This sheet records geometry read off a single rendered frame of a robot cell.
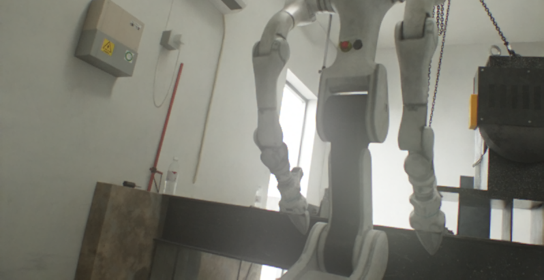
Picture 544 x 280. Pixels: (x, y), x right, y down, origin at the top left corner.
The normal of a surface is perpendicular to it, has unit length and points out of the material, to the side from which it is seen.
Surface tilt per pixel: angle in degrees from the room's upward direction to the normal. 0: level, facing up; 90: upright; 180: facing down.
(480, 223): 90
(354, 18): 127
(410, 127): 110
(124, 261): 90
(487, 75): 90
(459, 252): 90
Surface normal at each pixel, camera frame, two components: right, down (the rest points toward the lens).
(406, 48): -0.63, -0.13
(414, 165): -0.45, 0.46
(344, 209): -0.55, 0.07
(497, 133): -0.31, -0.28
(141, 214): 0.89, 0.03
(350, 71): -0.49, -0.43
